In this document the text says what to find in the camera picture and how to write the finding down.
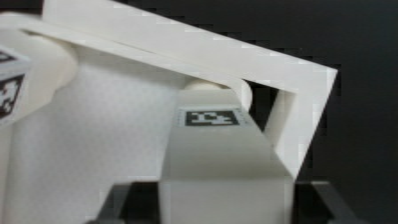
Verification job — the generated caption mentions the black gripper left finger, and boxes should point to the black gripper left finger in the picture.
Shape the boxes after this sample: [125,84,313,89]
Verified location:
[87,182,162,224]

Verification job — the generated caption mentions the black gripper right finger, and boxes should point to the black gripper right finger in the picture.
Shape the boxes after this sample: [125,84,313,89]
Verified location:
[292,181,363,224]

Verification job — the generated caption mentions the white desk top tray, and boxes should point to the white desk top tray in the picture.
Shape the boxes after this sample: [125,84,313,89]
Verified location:
[0,0,336,224]

